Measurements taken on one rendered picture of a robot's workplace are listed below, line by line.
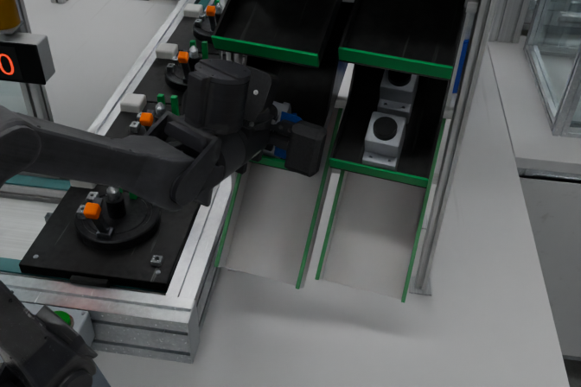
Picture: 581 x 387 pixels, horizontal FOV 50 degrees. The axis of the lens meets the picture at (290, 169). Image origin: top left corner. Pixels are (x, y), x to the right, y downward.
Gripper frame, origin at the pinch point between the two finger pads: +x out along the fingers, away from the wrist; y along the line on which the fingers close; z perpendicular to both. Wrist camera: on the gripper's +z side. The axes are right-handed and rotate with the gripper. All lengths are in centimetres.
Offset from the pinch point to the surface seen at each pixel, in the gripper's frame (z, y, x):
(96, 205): -20.9, 23.6, -3.2
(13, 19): 0.4, 46.5, 4.4
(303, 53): 10.9, -4.5, -4.4
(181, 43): -16, 52, 66
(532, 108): -15, -34, 95
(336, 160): -3.6, -9.5, 2.5
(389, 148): 0.4, -15.8, 2.2
